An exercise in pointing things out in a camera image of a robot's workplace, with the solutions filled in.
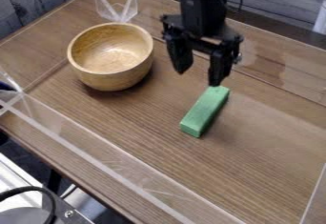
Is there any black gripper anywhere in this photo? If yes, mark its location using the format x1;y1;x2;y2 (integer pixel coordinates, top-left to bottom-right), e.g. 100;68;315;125
160;0;243;87

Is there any green rectangular block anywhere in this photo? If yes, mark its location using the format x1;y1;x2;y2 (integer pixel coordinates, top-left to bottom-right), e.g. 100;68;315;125
179;86;230;137

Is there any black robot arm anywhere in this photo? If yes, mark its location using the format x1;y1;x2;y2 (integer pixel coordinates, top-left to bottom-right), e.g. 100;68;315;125
160;0;245;87

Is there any brown wooden bowl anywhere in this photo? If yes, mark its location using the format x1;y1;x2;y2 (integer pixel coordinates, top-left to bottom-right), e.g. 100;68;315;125
67;23;154;92

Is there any white object at right edge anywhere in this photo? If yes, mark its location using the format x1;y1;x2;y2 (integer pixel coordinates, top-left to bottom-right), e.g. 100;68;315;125
313;0;326;34

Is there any clear acrylic front barrier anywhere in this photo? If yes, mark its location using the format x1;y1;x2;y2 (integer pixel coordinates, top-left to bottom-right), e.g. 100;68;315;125
0;71;246;224

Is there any clear acrylic corner bracket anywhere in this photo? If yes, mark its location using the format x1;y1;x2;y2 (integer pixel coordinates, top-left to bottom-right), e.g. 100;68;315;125
95;0;139;23

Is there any grey metal bracket with screw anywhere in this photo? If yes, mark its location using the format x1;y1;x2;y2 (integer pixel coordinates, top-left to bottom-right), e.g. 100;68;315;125
51;185;95;224

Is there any black cable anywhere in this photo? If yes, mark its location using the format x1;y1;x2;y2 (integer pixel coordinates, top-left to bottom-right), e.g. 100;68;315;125
0;185;59;224

